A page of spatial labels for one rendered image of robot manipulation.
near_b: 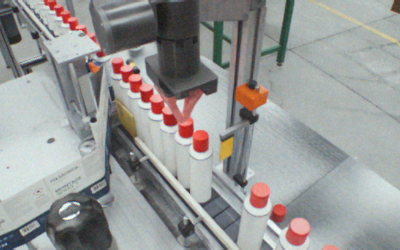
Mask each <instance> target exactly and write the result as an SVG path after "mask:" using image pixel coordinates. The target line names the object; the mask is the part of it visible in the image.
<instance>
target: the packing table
mask: <svg viewBox="0 0 400 250"><path fill-rule="evenodd" d="M294 3H295V0H286V3H285V10H284V18H283V22H282V26H281V34H280V43H279V45H277V46H274V47H271V48H268V49H266V50H263V51H261V55H260V57H262V56H264V55H268V54H270V53H274V52H277V58H276V62H278V63H277V66H282V63H284V62H285V51H286V47H287V43H288V39H289V29H290V25H291V21H292V15H293V12H292V11H293V7H294ZM200 23H201V24H203V25H204V26H206V27H207V28H208V29H209V30H210V31H211V32H213V63H215V64H217V65H218V66H219V67H221V68H222V69H227V68H229V63H230V60H229V61H227V62H223V63H222V48H223V40H225V41H226V42H227V43H228V44H230V45H231V42H232V39H230V38H229V37H228V36H226V35H225V34H223V33H224V22H223V21H214V22H213V26H212V25H210V24H208V22H200Z"/></svg>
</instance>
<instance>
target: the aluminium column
mask: <svg viewBox="0 0 400 250"><path fill-rule="evenodd" d="M250 9H251V0H250V8H249V18H248V20H246V21H243V25H242V34H241V41H242V42H241V49H240V65H239V73H238V82H237V87H238V86H240V85H242V84H245V83H246V81H247V79H251V80H256V81H258V72H259V67H260V55H261V50H262V40H263V35H264V29H265V19H266V10H267V6H263V7H261V8H259V9H253V10H250ZM239 47H240V21H233V22H232V42H231V52H230V63H229V85H228V106H227V116H226V128H225V130H227V129H229V128H230V127H232V115H233V107H234V100H235V92H236V77H237V69H238V58H239ZM241 108H243V105H242V104H241V103H239V102H238V101H237V100H236V106H235V115H234V123H233V126H234V125H235V124H237V123H239V122H241V121H242V118H241V117H240V116H239V113H240V109H241ZM249 128H250V124H249V125H248V126H246V130H245V136H244V143H243V154H242V160H241V166H240V174H243V167H244V162H245V155H246V150H247V139H248V134H249ZM239 141H240V130H239V131H237V132H236V133H234V136H233V139H232V155H231V158H230V156H228V157H226V158H225V159H223V170H222V171H223V172H224V173H225V174H227V175H228V176H229V177H230V178H231V179H232V177H233V175H234V174H235V173H236V162H237V155H238V149H239ZM229 165H230V169H229ZM228 171H229V174H228Z"/></svg>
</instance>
